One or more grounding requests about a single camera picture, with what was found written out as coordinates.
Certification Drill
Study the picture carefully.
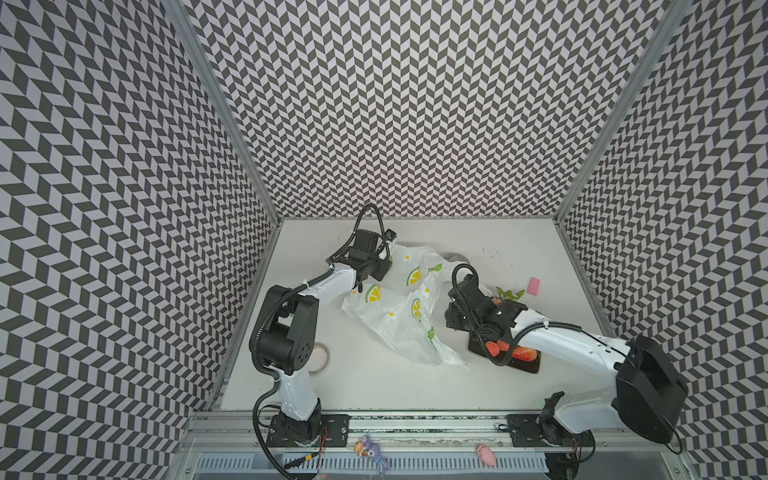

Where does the yellow fruit with green leaves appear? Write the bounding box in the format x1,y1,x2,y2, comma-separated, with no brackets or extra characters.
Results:
496,287,526,301

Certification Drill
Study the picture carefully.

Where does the white plastic bag fruit print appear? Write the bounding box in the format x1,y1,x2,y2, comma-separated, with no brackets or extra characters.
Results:
341,245,467,367

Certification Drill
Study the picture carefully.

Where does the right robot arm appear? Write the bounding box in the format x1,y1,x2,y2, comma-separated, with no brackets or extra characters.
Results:
445,263,688,446

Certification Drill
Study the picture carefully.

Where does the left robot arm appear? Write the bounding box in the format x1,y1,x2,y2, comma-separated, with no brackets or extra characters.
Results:
249,203,396,447

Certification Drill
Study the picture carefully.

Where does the red strawberry fake fruit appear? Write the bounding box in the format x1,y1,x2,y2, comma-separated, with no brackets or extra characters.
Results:
512,347,538,362

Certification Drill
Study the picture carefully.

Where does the black square tray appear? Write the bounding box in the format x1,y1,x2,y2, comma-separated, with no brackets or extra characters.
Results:
468,336,541,374

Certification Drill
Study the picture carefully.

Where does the pink eraser block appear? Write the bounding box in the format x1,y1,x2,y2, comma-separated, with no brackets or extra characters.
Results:
526,277,541,296

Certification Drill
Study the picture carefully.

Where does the grey tape roll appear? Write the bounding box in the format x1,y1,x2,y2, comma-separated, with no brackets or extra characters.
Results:
442,252,468,263

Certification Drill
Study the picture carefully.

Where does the white tape roll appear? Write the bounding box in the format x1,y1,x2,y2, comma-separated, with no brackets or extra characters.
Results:
306,342,331,376

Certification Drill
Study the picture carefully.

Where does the pink toy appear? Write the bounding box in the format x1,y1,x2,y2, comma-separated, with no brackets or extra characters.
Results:
476,444,498,468

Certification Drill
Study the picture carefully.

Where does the purple octopus toy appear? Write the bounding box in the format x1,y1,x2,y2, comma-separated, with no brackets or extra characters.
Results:
353,435,389,476

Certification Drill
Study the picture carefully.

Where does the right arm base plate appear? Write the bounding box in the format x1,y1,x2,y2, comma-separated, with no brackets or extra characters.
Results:
506,413,573,447

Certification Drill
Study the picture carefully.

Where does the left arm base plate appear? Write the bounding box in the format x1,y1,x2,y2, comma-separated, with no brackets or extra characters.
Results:
266,413,351,448

